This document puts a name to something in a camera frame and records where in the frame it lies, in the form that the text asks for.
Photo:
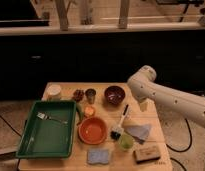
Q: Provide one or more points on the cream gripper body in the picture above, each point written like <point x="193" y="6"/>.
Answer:
<point x="143" y="106"/>

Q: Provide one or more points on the dark purple bowl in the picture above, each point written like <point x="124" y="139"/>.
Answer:
<point x="114" y="95"/>

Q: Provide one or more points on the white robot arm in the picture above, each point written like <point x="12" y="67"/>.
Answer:
<point x="142" y="85"/>

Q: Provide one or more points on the grey blue cloth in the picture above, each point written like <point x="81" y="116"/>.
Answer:
<point x="139" y="132"/>

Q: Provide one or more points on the green cup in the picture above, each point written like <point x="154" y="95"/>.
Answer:
<point x="125" y="142"/>

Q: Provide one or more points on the black white dish brush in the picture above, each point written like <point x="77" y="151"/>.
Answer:
<point x="117" y="130"/>

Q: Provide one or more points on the wooden block brush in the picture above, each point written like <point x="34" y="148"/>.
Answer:
<point x="146" y="154"/>

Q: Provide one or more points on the metal cup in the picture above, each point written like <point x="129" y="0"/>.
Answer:
<point x="90" y="95"/>

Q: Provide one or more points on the small orange cup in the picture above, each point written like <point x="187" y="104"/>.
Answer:
<point x="89" y="111"/>

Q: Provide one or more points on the orange bowl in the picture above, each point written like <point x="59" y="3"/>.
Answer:
<point x="92" y="131"/>

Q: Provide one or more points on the green vegetable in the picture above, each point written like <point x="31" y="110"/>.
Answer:
<point x="80" y="112"/>

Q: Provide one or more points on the brown pine cone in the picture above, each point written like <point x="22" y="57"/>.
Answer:
<point x="78" y="95"/>

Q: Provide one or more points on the blue sponge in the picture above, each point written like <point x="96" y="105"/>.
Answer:
<point x="98" y="156"/>

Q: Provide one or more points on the cream round container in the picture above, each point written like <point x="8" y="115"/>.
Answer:
<point x="54" y="92"/>

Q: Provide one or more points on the green plastic tray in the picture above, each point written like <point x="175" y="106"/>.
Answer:
<point x="48" y="138"/>

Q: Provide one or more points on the silver fork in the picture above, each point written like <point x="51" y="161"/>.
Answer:
<point x="44" y="116"/>

